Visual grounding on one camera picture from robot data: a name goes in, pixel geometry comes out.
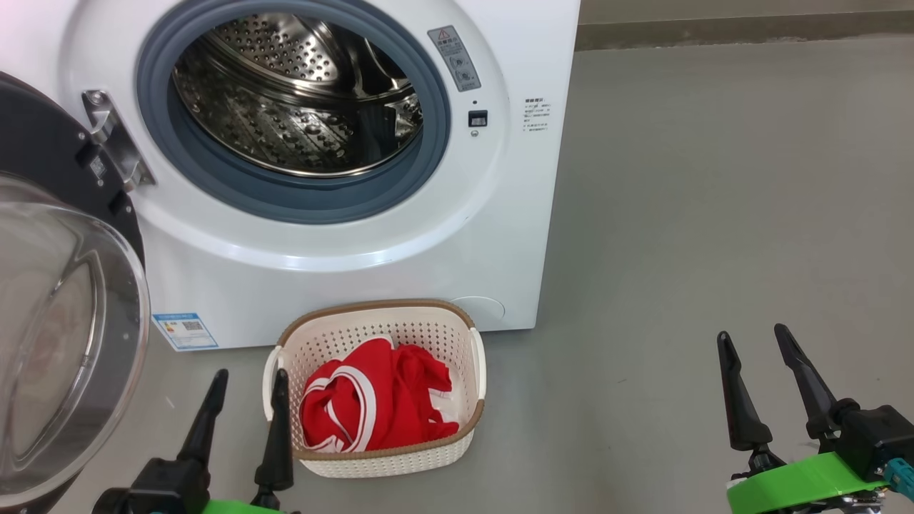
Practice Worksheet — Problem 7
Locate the grey skirting board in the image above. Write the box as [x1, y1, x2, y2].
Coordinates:
[577, 11, 914, 51]

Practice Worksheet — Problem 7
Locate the red white-trimmed garment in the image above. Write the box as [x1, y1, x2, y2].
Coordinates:
[299, 337, 460, 453]

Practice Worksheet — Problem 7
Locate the white front-load washing machine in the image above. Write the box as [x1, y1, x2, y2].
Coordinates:
[0, 0, 581, 352]

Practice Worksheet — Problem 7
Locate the grey warning sticker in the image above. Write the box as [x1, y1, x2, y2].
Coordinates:
[428, 26, 481, 92]

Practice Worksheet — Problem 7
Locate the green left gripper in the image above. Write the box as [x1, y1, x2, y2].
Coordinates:
[176, 368, 301, 514]

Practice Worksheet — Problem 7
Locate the blue energy label sticker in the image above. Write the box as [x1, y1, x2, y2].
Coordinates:
[152, 312, 219, 351]

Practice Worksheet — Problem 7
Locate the metal washing machine door hinge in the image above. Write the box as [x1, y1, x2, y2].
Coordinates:
[82, 90, 156, 192]

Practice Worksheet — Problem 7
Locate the round white filter cover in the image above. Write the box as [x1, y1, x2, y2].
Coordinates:
[450, 296, 506, 331]

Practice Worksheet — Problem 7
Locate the cream perforated laundry basket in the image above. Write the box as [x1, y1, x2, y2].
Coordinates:
[262, 299, 488, 478]

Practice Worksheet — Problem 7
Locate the black round glass washer door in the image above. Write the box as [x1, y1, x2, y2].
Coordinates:
[0, 71, 151, 514]

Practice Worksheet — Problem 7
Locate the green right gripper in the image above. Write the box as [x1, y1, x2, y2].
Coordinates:
[717, 323, 890, 514]

